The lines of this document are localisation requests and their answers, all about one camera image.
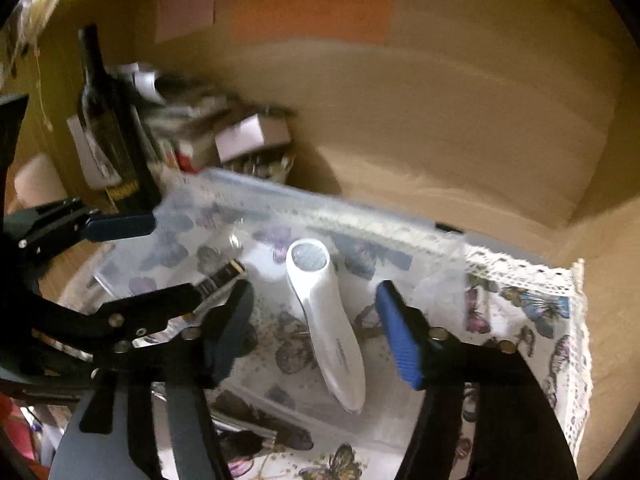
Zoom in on dark object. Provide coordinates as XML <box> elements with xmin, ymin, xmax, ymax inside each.
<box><xmin>212</xmin><ymin>392</ymin><xmax>315</xmax><ymax>463</ymax></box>

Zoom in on small white cardboard box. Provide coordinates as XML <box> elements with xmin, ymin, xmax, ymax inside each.
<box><xmin>215</xmin><ymin>114</ymin><xmax>294</xmax><ymax>163</ymax></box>

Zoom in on black gold striped tube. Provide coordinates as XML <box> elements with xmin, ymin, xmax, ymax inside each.
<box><xmin>197</xmin><ymin>260</ymin><xmax>247</xmax><ymax>302</ymax></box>

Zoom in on clear plastic storage box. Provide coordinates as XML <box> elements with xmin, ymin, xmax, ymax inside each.
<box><xmin>92</xmin><ymin>167</ymin><xmax>471</xmax><ymax>461</ymax></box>

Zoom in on orange paper note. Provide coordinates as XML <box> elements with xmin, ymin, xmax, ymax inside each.
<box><xmin>230</xmin><ymin>0</ymin><xmax>392</xmax><ymax>46</ymax></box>

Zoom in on butterfly print lace tablecloth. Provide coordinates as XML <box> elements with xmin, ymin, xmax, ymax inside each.
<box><xmin>60</xmin><ymin>170</ymin><xmax>594</xmax><ymax>480</ymax></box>

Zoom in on pile of small boxes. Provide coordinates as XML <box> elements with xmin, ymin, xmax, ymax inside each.
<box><xmin>117</xmin><ymin>62</ymin><xmax>241</xmax><ymax>173</ymax></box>

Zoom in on red cloth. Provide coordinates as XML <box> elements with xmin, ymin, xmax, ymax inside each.
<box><xmin>0</xmin><ymin>392</ymin><xmax>66</xmax><ymax>467</ymax></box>

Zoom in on dark wine bottle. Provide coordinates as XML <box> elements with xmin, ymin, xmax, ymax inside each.
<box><xmin>77</xmin><ymin>25</ymin><xmax>162</xmax><ymax>212</ymax></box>

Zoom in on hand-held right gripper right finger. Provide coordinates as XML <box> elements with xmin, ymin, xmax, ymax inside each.
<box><xmin>374</xmin><ymin>280</ymin><xmax>581</xmax><ymax>480</ymax></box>

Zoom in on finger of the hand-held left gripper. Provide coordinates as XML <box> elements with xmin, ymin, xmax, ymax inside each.
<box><xmin>32</xmin><ymin>282</ymin><xmax>203</xmax><ymax>347</ymax></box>
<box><xmin>19</xmin><ymin>197</ymin><xmax>157</xmax><ymax>267</ymax></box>

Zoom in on pink paper note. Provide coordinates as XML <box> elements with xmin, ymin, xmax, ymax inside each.
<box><xmin>155</xmin><ymin>0</ymin><xmax>217</xmax><ymax>43</ymax></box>

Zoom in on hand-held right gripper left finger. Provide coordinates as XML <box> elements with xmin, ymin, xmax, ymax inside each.
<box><xmin>79</xmin><ymin>280</ymin><xmax>257</xmax><ymax>480</ymax></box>

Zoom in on white handheld electric device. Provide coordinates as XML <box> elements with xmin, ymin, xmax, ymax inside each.
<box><xmin>285</xmin><ymin>238</ymin><xmax>367</xmax><ymax>415</ymax></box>

